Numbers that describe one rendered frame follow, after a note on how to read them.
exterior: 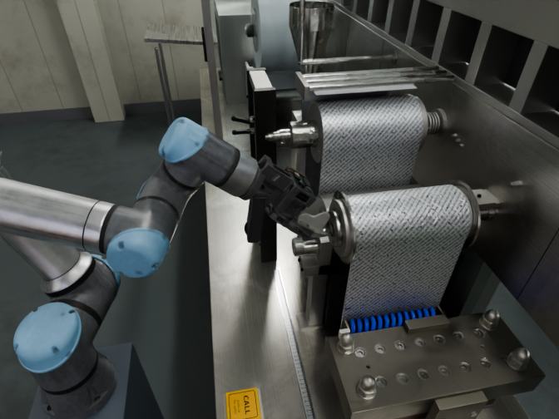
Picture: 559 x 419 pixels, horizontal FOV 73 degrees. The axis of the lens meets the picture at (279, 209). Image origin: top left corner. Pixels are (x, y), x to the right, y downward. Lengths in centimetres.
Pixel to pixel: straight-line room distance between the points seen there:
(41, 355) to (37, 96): 408
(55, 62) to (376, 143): 400
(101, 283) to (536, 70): 95
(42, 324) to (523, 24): 104
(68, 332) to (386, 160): 76
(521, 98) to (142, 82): 401
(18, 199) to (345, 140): 62
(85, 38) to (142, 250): 383
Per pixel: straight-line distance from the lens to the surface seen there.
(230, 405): 91
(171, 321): 223
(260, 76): 97
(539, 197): 82
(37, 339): 87
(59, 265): 90
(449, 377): 88
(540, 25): 83
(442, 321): 93
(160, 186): 64
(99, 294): 93
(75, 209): 60
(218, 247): 125
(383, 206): 75
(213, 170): 62
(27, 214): 62
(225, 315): 106
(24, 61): 468
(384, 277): 83
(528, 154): 83
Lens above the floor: 175
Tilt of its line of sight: 38 degrees down
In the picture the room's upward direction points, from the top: straight up
